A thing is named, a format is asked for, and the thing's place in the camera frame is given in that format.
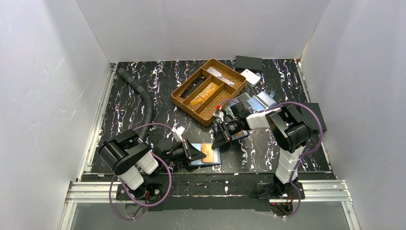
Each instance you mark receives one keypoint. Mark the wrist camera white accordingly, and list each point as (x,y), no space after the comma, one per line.
(218,114)
(177,133)

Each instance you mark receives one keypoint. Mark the light blue card holder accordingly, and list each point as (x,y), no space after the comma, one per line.
(261,101)

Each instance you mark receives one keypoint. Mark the brown woven divider tray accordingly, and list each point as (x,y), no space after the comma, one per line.
(187,91)

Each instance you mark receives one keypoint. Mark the white small box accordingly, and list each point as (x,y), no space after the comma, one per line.
(251,78)

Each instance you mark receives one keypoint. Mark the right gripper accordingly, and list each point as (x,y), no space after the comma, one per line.
(226,132)

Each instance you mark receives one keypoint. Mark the black card holder open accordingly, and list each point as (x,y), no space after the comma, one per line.
(240,134)

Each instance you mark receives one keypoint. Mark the orange card in tray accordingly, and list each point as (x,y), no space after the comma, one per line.
(205,94)

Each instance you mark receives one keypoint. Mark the navy blue card holder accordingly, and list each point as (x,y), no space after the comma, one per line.
(196,163)

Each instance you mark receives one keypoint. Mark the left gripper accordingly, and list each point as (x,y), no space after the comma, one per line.
(184,149)

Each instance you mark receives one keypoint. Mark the white card in tray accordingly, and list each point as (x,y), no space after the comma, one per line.
(217,74)

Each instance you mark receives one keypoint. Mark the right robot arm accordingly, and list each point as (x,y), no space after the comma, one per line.
(288,128)

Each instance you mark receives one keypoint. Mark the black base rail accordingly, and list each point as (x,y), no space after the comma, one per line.
(200,191)

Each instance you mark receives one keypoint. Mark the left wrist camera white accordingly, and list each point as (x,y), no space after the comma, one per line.
(177,133)

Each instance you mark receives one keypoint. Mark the black box at back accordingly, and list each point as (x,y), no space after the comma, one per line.
(253,64)

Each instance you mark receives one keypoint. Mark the green card holder open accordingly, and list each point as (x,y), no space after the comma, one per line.
(242,98)

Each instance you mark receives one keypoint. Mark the orange VIP card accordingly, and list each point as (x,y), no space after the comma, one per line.
(209,152)

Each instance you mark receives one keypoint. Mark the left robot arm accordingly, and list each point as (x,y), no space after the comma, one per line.
(126,152)

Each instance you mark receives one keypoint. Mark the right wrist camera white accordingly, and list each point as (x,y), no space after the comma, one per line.
(218,114)

